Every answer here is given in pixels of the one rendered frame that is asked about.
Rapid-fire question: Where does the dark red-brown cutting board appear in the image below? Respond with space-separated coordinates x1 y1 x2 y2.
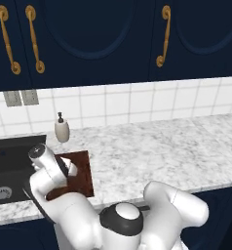
45 149 96 201

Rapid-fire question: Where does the black sink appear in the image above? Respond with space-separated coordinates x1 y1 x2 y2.
0 134 48 206

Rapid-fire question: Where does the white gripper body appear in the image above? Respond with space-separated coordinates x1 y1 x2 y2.
60 156 79 178

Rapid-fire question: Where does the grey wall outlet plate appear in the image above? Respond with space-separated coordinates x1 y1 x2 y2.
20 89 40 106
3 90 23 107

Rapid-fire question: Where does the brass cupboard handle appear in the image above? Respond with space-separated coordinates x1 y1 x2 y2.
24 4 47 75
0 4 22 76
155 4 173 68

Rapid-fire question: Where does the navy upper cupboard door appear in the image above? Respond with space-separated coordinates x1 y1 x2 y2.
148 0 232 83
15 0 157 90
0 0 33 93

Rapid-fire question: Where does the beige soap dispenser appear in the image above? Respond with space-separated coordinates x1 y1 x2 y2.
54 111 71 144

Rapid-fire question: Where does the navy lower cupboard front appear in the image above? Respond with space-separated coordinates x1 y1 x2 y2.
0 217 58 250
180 186 232 250

